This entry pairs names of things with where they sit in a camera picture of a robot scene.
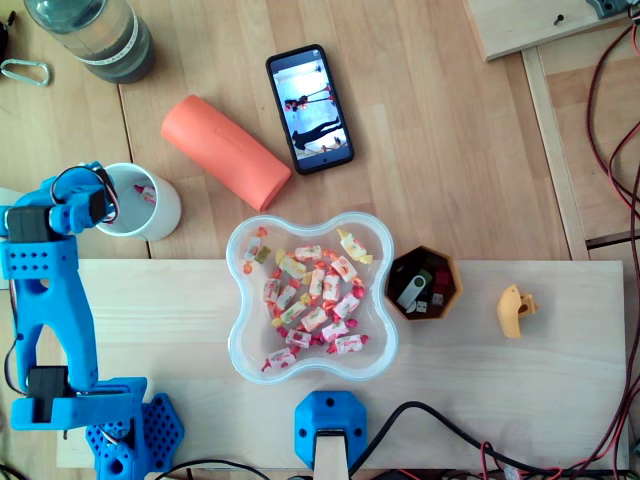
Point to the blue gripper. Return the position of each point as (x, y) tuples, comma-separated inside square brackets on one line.
[(101, 204)]

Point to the clear Haribo candy tub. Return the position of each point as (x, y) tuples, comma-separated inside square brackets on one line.
[(240, 345)]

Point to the blue 3D-printed robot arm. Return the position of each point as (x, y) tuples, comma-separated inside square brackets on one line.
[(65, 310)]

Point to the white box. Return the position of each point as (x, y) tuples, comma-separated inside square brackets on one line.
[(5, 197)]

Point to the pink wrapped candy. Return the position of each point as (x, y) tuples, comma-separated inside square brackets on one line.
[(146, 194)]

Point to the white ceramic mug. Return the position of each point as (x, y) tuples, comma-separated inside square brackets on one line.
[(165, 210)]

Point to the silver carabiner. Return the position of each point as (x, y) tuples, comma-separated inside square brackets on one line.
[(48, 74)]

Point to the orange cylindrical case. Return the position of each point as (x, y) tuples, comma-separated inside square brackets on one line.
[(225, 150)]

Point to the dark water bottle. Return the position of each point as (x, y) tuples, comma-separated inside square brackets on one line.
[(100, 40)]

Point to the wrapped fruit candy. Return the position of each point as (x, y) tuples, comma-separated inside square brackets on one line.
[(290, 265), (252, 248), (352, 245), (350, 344), (344, 267), (307, 252)]

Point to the black smartphone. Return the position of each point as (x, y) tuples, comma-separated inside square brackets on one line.
[(310, 110)]

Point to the silver swivel USB stick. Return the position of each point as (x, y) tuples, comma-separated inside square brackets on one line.
[(412, 290)]

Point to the black USB stick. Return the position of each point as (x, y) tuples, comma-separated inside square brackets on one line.
[(422, 306)]

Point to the red USB stick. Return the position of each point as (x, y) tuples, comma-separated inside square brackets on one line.
[(441, 282)]

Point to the brown hexagonal cup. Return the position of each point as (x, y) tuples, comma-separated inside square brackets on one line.
[(452, 300)]

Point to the large light wooden board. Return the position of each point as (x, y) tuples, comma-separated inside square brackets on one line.
[(475, 380)]

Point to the yellow 3D-printed part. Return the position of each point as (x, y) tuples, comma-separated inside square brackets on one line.
[(510, 310)]

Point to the small light wooden board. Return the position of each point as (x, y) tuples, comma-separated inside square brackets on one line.
[(515, 25)]

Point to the black screw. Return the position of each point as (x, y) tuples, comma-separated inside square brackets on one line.
[(556, 19)]

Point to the grey plastic part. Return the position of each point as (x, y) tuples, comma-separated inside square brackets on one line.
[(605, 7)]

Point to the blue post base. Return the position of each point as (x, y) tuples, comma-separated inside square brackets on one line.
[(310, 420)]

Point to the wooden camera post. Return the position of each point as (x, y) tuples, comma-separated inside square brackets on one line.
[(330, 455)]

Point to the light wooden frame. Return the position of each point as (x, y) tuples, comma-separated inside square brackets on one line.
[(555, 150)]

